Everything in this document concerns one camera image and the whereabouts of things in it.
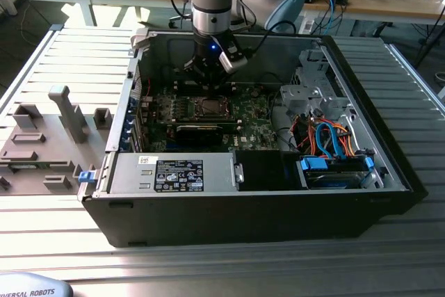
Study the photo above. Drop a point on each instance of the hard disk in blue carrier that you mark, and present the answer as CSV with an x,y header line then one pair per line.
x,y
330,180

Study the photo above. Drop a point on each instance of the pale blue teach pendant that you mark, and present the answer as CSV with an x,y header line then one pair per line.
x,y
34,283

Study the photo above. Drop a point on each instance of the green motherboard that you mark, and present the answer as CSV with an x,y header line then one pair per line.
x,y
257,130

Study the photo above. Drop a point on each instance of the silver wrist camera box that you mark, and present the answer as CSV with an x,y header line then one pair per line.
x,y
232,62

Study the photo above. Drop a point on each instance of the blue plastic latch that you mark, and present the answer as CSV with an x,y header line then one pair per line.
x,y
86,177

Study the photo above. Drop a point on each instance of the round silver coin battery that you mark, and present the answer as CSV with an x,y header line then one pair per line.
x,y
256,91

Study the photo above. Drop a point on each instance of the CPU socket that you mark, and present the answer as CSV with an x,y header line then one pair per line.
x,y
195,116

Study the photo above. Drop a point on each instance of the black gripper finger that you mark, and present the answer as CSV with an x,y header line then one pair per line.
x,y
219,79
196,69

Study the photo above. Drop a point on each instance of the silver metal drive cage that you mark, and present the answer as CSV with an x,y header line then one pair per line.
x,y
302,97

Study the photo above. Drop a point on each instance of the black and grey PC case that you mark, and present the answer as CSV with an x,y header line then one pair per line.
x,y
208,220

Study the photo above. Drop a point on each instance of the grey parts rack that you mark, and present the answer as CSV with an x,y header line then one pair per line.
x,y
41,172

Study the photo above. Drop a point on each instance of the grey power supply unit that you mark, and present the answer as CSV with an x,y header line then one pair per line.
x,y
132,172

